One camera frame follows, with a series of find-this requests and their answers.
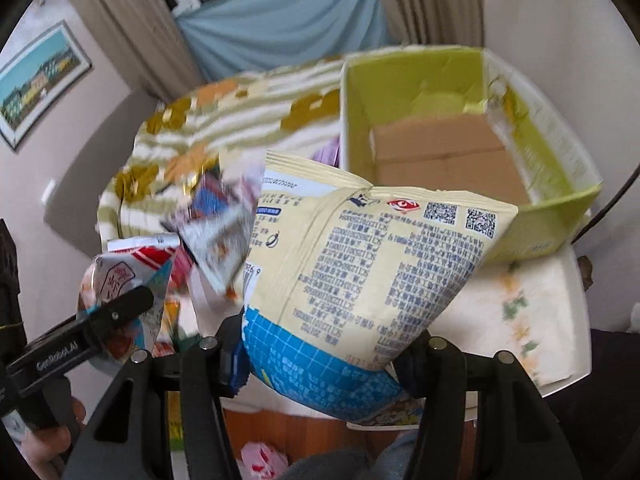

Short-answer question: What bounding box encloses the grey bed headboard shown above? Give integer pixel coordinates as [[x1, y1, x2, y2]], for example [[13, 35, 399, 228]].
[[43, 89, 157, 257]]

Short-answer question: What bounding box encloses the beige left curtain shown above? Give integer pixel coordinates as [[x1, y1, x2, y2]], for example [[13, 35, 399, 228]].
[[70, 0, 205, 102]]

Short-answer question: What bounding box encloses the blue cloth drape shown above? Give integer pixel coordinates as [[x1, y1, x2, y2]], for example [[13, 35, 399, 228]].
[[177, 0, 397, 80]]

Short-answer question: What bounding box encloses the dark anime snack bag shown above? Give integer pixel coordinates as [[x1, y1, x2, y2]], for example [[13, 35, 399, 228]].
[[160, 165, 264, 295]]

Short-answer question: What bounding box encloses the framed landscape picture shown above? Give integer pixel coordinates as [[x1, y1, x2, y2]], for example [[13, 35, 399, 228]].
[[1, 21, 92, 152]]

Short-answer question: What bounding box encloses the pink striped snack bag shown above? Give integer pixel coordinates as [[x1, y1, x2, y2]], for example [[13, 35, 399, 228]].
[[238, 442, 290, 480]]

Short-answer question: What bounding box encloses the left human hand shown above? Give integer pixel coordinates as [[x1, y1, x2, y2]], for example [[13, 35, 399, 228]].
[[20, 426, 72, 480]]

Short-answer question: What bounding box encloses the shrimp flakes snack bag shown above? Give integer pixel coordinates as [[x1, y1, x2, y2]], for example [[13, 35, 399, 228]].
[[77, 234, 182, 376]]

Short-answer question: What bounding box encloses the cream blue snack bag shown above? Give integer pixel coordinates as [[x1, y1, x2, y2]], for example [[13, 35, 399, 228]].
[[242, 152, 518, 422]]

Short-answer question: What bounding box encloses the green cardboard box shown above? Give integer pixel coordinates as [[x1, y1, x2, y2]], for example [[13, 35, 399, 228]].
[[340, 46, 602, 261]]

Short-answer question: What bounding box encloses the purple snack bag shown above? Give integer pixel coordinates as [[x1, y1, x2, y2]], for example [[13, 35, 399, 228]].
[[311, 136, 341, 168]]

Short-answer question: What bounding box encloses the floral striped blanket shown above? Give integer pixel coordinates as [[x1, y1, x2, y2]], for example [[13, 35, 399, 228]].
[[96, 56, 344, 243]]

